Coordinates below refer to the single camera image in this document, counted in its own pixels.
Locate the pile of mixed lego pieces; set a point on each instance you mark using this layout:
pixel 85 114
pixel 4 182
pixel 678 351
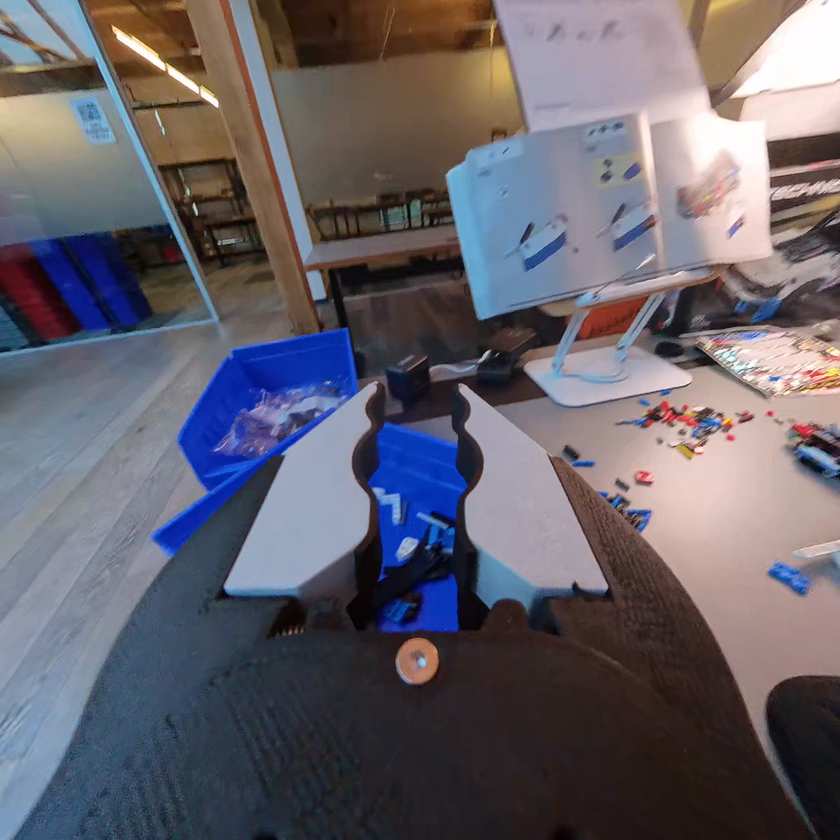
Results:
pixel 689 420

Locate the black textured cushion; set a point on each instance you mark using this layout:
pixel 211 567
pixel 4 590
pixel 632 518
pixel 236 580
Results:
pixel 810 754

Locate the orange box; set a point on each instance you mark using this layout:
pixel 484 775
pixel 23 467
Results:
pixel 610 321

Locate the partly built lego car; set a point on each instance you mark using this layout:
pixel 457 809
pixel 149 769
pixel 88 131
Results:
pixel 820 449

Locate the assorted loose lego parts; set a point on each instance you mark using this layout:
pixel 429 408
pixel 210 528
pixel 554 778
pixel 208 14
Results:
pixel 420 571

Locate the blue bin with lego parts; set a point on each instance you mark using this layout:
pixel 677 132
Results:
pixel 420 459

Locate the blue bin with plastic bags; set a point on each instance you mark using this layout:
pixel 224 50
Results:
pixel 289 358

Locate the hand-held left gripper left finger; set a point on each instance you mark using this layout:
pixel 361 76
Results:
pixel 308 505

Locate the white paper sheet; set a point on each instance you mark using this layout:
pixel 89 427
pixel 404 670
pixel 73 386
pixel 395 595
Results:
pixel 590 59

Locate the black power bank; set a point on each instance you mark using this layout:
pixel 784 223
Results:
pixel 407 380

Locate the red square lego plate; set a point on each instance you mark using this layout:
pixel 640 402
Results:
pixel 644 477

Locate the ceiling strip light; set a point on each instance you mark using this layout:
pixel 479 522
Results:
pixel 164 65

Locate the blue lego plate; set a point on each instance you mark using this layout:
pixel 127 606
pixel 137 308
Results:
pixel 781 571
pixel 799 583

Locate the wooden post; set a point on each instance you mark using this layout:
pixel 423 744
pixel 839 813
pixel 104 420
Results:
pixel 262 197

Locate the clear plastic bags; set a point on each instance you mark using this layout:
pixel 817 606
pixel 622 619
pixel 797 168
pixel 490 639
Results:
pixel 275 420

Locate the dark shelf rack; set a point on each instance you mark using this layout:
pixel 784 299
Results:
pixel 203 197

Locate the row of wooden chairs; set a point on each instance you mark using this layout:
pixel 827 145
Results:
pixel 394 207

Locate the black power adapter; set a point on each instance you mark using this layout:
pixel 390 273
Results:
pixel 495 371

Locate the pile of black blue pins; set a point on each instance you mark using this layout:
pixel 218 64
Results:
pixel 630 510

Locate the long wooden table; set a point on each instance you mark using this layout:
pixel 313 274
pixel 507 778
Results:
pixel 380 246

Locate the white book stand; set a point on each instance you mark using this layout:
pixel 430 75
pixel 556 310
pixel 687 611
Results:
pixel 610 384

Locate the stack of red storage bins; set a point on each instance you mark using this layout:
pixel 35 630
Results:
pixel 33 302

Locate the paper notice on glass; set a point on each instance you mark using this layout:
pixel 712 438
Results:
pixel 92 121

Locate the stack of blue storage bins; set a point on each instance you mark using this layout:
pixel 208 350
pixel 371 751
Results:
pixel 98 282

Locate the lego instruction booklet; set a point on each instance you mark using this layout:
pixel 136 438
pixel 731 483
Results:
pixel 564 197

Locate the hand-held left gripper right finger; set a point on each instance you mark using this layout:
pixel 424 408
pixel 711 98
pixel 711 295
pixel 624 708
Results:
pixel 531 512

